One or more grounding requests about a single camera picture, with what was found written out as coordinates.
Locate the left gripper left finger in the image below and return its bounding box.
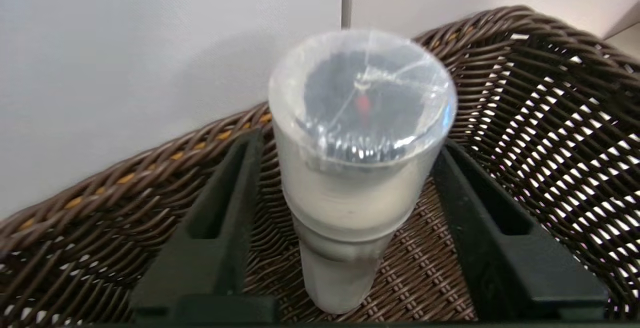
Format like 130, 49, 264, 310
129, 129, 281, 324

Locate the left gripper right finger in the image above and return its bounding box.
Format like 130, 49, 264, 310
431, 140, 610, 321

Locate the white bottle with clear cap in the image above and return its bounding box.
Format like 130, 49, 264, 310
267, 29, 458, 315

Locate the dark brown wicker basket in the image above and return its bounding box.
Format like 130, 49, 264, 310
0, 5, 640, 324

